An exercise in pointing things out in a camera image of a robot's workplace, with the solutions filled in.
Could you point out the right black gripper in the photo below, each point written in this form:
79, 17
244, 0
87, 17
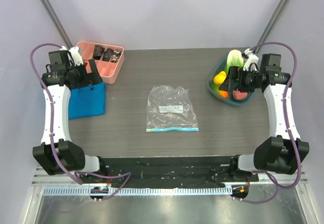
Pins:
234, 77

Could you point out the dark patterned roll two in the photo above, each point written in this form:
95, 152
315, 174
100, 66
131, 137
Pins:
107, 54

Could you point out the dark patterned roll three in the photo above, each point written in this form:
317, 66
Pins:
115, 56

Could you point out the pink peach toy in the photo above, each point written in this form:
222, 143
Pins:
239, 95

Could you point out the teal plastic basin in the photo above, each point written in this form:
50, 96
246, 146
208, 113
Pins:
231, 101

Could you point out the blue folded cloth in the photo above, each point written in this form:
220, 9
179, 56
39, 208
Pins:
87, 101

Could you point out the orange green mango toy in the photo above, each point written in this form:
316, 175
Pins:
224, 94

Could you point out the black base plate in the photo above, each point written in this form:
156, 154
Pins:
176, 172

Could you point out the pink compartment tray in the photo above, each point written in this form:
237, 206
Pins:
108, 71

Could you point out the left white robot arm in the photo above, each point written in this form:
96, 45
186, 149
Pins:
70, 93

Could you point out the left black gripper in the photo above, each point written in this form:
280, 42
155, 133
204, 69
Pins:
89, 79

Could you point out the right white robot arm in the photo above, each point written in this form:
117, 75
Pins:
284, 150

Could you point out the dark patterned roll one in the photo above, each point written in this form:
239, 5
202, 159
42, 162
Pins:
98, 52

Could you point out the yellow pear toy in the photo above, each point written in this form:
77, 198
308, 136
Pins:
220, 78

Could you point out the clear zip top bag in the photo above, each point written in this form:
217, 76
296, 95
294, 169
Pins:
169, 109

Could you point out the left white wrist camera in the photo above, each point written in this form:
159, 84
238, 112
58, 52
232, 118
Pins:
74, 55

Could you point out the green lettuce toy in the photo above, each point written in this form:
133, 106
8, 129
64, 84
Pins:
234, 58

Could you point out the white slotted cable duct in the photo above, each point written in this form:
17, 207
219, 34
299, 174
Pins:
99, 191

